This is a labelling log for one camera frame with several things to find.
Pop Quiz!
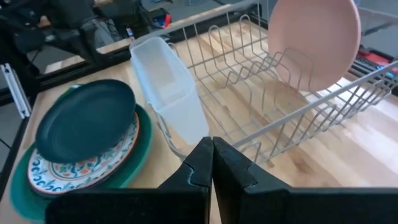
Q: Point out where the red black power station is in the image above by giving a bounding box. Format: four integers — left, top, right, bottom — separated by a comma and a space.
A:
351, 46, 398, 97

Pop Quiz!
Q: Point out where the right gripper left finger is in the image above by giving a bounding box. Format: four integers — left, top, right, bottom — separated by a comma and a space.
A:
45, 136, 215, 224

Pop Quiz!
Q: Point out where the translucent white cutlery holder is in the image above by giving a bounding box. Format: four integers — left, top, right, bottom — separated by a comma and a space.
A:
129, 36, 210, 146

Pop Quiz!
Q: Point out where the white ornate patterned plate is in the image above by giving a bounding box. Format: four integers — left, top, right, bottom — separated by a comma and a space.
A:
27, 113, 141, 196

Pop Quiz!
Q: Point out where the silver aluminium extrusion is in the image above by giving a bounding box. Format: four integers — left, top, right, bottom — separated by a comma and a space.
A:
0, 63, 32, 119

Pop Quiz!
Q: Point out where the wire dish rack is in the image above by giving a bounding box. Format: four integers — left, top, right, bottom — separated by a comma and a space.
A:
129, 0, 398, 166

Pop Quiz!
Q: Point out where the large teal plate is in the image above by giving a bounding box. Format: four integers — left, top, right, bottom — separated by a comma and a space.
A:
9, 83, 154, 222

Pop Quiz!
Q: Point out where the pink plate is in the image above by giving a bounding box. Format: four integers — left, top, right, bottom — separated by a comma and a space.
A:
267, 0, 363, 93

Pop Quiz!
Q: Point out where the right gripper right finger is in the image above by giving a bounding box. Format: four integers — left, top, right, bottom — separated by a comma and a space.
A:
213, 136, 398, 224

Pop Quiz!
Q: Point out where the dark green plate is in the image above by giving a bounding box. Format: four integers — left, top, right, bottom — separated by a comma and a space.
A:
34, 78, 137, 165

